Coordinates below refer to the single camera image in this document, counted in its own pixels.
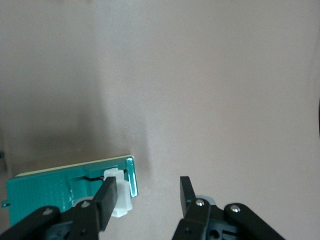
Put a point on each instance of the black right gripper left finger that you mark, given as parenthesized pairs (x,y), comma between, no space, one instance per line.
(107,200)

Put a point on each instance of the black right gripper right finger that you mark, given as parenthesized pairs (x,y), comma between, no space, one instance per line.
(187,195)

